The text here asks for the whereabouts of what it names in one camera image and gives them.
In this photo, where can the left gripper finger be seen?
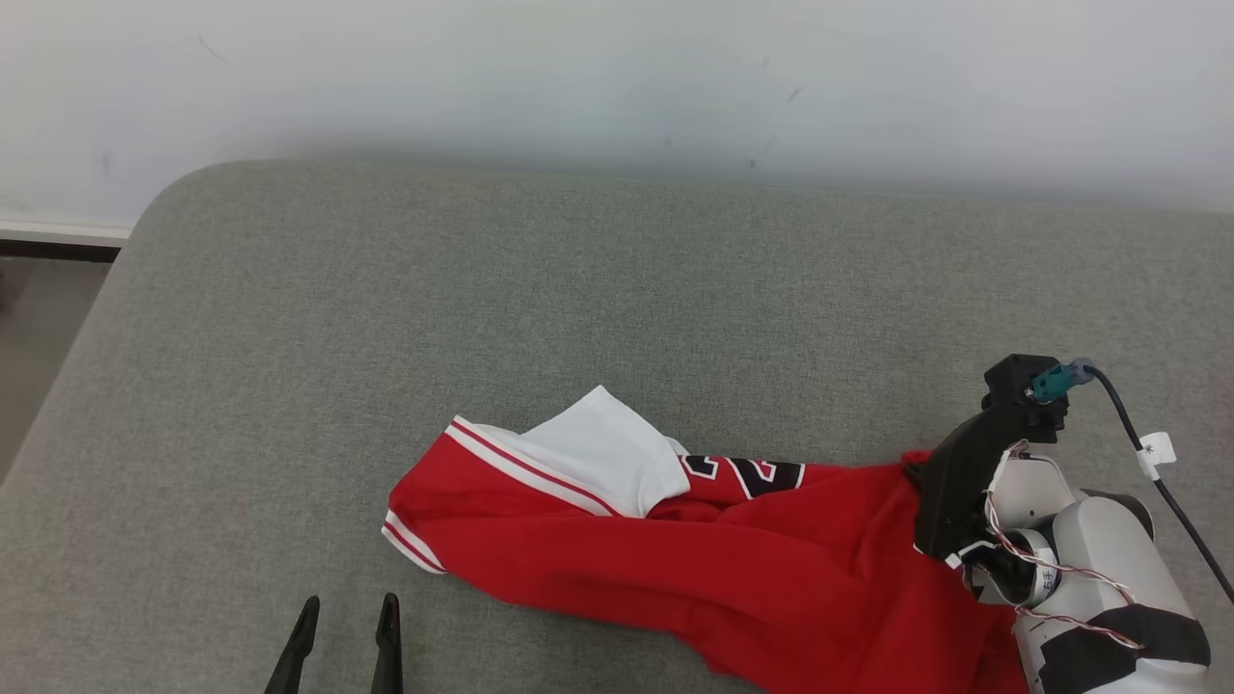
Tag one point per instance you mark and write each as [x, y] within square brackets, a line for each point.
[297, 655]
[389, 655]

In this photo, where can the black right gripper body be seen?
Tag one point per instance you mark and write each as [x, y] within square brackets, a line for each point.
[954, 492]

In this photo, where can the dark wall baseboard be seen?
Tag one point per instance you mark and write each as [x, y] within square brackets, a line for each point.
[58, 249]

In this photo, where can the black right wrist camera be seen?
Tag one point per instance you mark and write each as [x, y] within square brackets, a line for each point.
[1012, 386]

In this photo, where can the red jersey with white sleeves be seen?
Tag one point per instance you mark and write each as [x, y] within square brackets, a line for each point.
[723, 578]

